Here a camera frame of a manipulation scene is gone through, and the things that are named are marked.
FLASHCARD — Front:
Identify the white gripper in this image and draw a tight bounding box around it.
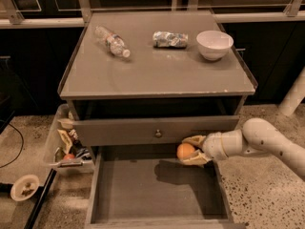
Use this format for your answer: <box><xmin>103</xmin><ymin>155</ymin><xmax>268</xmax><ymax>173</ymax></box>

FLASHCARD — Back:
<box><xmin>181</xmin><ymin>133</ymin><xmax>228</xmax><ymax>166</ymax></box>

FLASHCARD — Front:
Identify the orange fruit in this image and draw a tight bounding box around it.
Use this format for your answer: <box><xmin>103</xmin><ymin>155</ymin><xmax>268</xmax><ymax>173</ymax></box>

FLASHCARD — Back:
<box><xmin>176</xmin><ymin>143</ymin><xmax>195</xmax><ymax>159</ymax></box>

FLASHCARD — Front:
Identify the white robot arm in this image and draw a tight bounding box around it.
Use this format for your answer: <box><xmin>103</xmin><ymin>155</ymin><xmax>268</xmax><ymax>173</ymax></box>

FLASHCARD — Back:
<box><xmin>177</xmin><ymin>118</ymin><xmax>305</xmax><ymax>179</ymax></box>

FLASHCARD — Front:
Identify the grey top drawer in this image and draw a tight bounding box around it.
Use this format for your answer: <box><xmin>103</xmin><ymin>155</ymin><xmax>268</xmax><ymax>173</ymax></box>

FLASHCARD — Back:
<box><xmin>73</xmin><ymin>115</ymin><xmax>239</xmax><ymax>146</ymax></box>

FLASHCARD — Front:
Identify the brass drawer knob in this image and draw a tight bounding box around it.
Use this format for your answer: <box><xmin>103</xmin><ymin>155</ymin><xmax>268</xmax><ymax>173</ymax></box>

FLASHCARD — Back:
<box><xmin>154</xmin><ymin>130</ymin><xmax>162</xmax><ymax>138</ymax></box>

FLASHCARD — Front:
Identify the open grey middle drawer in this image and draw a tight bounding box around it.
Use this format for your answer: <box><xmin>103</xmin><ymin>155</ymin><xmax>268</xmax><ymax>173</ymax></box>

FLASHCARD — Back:
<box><xmin>85</xmin><ymin>144</ymin><xmax>246</xmax><ymax>229</ymax></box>

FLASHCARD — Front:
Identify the grey drawer cabinet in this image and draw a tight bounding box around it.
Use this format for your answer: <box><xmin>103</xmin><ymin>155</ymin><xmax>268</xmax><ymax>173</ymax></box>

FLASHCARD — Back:
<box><xmin>57</xmin><ymin>10</ymin><xmax>258</xmax><ymax>157</ymax></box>

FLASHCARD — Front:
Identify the crushed silver can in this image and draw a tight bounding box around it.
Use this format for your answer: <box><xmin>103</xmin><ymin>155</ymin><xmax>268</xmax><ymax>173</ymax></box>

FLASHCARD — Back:
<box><xmin>152</xmin><ymin>31</ymin><xmax>188</xmax><ymax>48</ymax></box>

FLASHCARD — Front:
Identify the red apple in bin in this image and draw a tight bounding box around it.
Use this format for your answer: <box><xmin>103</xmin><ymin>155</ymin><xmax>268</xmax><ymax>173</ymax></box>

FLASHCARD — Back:
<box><xmin>63</xmin><ymin>154</ymin><xmax>75</xmax><ymax>160</ymax></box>

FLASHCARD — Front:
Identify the yellow snack packet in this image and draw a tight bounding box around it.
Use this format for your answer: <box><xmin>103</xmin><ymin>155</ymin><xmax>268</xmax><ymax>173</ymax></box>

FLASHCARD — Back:
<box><xmin>58</xmin><ymin>130</ymin><xmax>72</xmax><ymax>154</ymax></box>

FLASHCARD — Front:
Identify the clear plastic water bottle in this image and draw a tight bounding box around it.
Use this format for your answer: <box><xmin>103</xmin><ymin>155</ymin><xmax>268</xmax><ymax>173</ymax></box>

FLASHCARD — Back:
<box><xmin>94</xmin><ymin>26</ymin><xmax>131</xmax><ymax>58</ymax></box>

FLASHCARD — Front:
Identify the clear plastic storage bin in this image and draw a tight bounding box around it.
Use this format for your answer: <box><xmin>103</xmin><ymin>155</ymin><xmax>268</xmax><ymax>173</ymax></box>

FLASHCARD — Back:
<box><xmin>44</xmin><ymin>104</ymin><xmax>94</xmax><ymax>176</ymax></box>

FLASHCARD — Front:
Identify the white post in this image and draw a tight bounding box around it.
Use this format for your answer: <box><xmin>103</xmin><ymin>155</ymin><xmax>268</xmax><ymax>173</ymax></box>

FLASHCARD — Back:
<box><xmin>278</xmin><ymin>67</ymin><xmax>305</xmax><ymax>116</ymax></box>

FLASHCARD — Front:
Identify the black cable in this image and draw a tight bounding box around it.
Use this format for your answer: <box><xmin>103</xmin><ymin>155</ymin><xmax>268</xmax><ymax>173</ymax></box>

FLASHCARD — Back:
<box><xmin>0</xmin><ymin>119</ymin><xmax>25</xmax><ymax>170</ymax></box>

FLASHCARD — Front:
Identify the metal railing frame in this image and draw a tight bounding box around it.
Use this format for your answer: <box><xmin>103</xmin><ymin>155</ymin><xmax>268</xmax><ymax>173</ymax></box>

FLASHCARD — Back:
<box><xmin>0</xmin><ymin>0</ymin><xmax>305</xmax><ymax>28</ymax></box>

